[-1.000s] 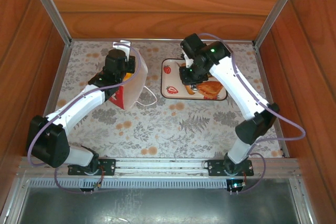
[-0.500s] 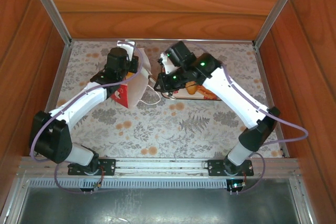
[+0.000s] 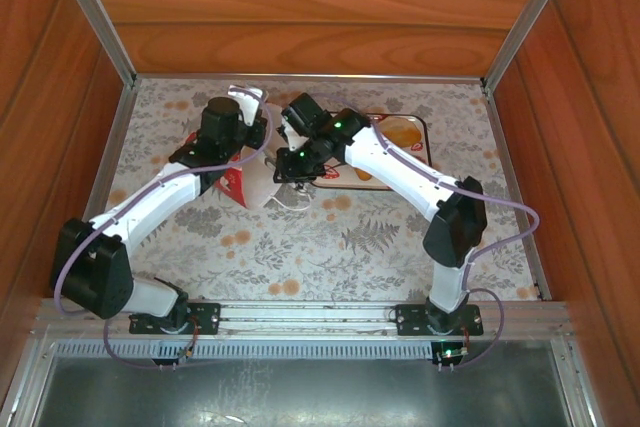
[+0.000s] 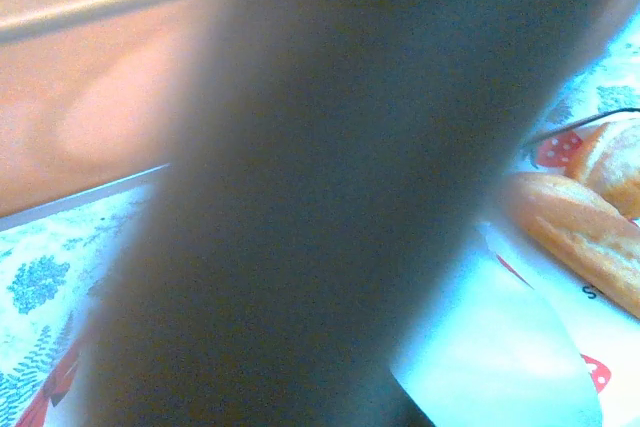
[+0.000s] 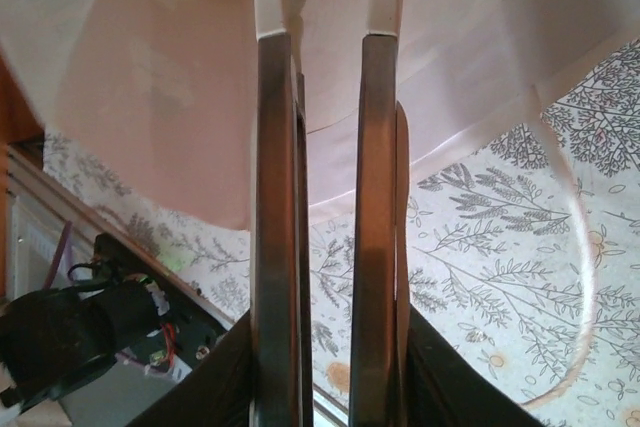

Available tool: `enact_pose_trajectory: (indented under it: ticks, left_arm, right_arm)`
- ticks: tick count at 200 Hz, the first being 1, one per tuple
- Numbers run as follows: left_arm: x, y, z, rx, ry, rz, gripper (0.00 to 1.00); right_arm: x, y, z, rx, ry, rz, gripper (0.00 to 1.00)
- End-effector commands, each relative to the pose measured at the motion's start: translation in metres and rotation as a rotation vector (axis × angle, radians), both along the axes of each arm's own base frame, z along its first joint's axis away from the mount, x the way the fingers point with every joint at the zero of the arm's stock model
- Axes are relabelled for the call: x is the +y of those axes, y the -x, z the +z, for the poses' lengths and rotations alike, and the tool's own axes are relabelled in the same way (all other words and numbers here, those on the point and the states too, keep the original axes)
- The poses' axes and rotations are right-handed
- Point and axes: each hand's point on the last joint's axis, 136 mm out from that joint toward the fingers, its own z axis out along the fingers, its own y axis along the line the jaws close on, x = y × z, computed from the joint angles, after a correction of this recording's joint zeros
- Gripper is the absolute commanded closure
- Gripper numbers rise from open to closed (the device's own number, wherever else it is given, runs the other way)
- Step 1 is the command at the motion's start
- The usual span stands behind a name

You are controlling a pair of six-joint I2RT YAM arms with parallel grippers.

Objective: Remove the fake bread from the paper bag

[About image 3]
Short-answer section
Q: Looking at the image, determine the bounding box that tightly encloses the strawberry print tray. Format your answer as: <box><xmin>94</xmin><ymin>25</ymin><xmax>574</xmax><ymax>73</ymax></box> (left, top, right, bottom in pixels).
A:
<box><xmin>312</xmin><ymin>113</ymin><xmax>432</xmax><ymax>192</ymax></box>

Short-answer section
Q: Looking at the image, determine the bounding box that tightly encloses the red and white paper bag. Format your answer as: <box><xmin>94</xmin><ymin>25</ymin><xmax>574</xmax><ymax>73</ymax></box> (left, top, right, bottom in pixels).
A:
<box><xmin>184</xmin><ymin>101</ymin><xmax>314</xmax><ymax>212</ymax></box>

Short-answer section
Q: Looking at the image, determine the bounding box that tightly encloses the floral tablecloth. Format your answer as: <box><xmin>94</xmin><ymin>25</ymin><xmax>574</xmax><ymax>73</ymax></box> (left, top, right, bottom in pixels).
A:
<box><xmin>59</xmin><ymin>77</ymin><xmax>550</xmax><ymax>304</ymax></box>

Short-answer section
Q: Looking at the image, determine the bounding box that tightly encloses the left small circuit board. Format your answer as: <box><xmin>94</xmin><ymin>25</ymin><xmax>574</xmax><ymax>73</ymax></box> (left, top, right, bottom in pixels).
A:
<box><xmin>149</xmin><ymin>341</ymin><xmax>199</xmax><ymax>373</ymax></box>

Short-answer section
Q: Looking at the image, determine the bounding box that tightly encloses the small circuit board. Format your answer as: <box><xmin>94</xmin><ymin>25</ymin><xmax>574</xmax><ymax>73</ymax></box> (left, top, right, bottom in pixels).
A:
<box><xmin>149</xmin><ymin>341</ymin><xmax>199</xmax><ymax>373</ymax></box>
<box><xmin>432</xmin><ymin>341</ymin><xmax>471</xmax><ymax>373</ymax></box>

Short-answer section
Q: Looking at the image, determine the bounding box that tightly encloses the shiny metal sheet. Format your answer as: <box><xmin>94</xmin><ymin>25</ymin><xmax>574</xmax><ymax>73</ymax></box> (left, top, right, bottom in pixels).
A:
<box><xmin>29</xmin><ymin>354</ymin><xmax>576</xmax><ymax>427</ymax></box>

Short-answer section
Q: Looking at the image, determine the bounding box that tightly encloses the right small circuit board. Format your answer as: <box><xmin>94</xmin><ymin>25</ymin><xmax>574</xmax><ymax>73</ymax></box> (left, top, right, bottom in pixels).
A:
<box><xmin>432</xmin><ymin>341</ymin><xmax>471</xmax><ymax>373</ymax></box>

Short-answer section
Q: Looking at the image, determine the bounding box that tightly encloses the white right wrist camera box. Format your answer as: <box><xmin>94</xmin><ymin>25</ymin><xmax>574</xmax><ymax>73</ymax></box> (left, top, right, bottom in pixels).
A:
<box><xmin>277</xmin><ymin>115</ymin><xmax>307</xmax><ymax>149</ymax></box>

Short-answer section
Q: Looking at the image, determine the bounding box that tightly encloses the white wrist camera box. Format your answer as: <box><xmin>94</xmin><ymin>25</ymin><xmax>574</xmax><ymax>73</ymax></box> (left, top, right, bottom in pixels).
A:
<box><xmin>227</xmin><ymin>84</ymin><xmax>270</xmax><ymax>123</ymax></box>
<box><xmin>277</xmin><ymin>115</ymin><xmax>307</xmax><ymax>149</ymax></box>

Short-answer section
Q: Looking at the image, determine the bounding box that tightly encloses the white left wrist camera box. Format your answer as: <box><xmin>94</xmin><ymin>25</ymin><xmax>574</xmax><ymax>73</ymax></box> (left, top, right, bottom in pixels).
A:
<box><xmin>227</xmin><ymin>84</ymin><xmax>270</xmax><ymax>123</ymax></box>

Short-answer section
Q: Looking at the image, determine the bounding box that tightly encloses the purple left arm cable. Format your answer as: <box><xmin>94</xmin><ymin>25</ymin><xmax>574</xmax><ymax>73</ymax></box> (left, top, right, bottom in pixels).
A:
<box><xmin>52</xmin><ymin>86</ymin><xmax>275</xmax><ymax>372</ymax></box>

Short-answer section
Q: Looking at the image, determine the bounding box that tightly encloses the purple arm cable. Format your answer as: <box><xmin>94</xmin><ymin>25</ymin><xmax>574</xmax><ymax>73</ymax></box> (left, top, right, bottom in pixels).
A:
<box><xmin>52</xmin><ymin>86</ymin><xmax>275</xmax><ymax>372</ymax></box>
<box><xmin>309</xmin><ymin>94</ymin><xmax>541</xmax><ymax>372</ymax></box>

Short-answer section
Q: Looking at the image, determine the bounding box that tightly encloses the aluminium left side rail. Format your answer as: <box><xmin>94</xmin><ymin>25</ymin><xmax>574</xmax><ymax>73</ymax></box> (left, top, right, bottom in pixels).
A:
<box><xmin>57</xmin><ymin>82</ymin><xmax>137</xmax><ymax>298</ymax></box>

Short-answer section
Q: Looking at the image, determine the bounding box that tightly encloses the aluminium back frame rail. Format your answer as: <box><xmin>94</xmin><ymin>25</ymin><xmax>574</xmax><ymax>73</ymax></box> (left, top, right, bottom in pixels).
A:
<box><xmin>133</xmin><ymin>72</ymin><xmax>489</xmax><ymax>84</ymax></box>

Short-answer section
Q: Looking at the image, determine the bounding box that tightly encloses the aluminium mounting rail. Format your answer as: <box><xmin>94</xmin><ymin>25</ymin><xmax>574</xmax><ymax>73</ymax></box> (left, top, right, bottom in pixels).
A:
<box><xmin>30</xmin><ymin>296</ymin><xmax>572</xmax><ymax>346</ymax></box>

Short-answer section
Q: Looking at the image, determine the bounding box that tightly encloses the aluminium left frame post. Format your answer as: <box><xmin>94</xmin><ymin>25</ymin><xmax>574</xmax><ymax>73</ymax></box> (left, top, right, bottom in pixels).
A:
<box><xmin>47</xmin><ymin>0</ymin><xmax>139</xmax><ymax>91</ymax></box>

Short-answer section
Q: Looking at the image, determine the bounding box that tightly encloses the aluminium frame post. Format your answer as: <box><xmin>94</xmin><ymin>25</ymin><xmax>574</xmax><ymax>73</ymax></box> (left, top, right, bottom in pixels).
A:
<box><xmin>479</xmin><ymin>0</ymin><xmax>581</xmax><ymax>93</ymax></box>
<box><xmin>47</xmin><ymin>0</ymin><xmax>139</xmax><ymax>91</ymax></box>

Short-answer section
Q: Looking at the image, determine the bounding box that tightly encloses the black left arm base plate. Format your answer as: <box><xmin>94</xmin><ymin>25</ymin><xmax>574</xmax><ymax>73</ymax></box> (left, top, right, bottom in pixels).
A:
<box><xmin>128</xmin><ymin>300</ymin><xmax>222</xmax><ymax>336</ymax></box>

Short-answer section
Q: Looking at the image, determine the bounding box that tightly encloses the aluminium right side rail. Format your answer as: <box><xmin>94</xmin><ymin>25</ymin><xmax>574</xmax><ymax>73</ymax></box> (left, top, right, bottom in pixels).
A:
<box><xmin>480</xmin><ymin>84</ymin><xmax>551</xmax><ymax>301</ymax></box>

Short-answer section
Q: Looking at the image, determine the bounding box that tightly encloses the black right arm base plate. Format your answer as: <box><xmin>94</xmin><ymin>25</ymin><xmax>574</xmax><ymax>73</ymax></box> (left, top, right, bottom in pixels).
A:
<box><xmin>393</xmin><ymin>300</ymin><xmax>485</xmax><ymax>338</ymax></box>

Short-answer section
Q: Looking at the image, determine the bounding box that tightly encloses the grey slotted cable duct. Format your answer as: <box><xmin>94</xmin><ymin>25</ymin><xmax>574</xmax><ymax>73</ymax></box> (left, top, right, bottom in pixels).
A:
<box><xmin>52</xmin><ymin>338</ymin><xmax>556</xmax><ymax>362</ymax></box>

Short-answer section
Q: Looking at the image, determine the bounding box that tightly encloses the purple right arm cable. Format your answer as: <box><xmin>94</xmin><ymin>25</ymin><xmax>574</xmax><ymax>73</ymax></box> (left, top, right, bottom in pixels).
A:
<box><xmin>309</xmin><ymin>94</ymin><xmax>541</xmax><ymax>372</ymax></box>

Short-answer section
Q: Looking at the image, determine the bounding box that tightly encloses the aluminium right frame post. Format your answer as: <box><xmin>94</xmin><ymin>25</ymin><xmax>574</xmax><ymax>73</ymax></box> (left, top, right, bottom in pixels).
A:
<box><xmin>479</xmin><ymin>0</ymin><xmax>581</xmax><ymax>93</ymax></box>

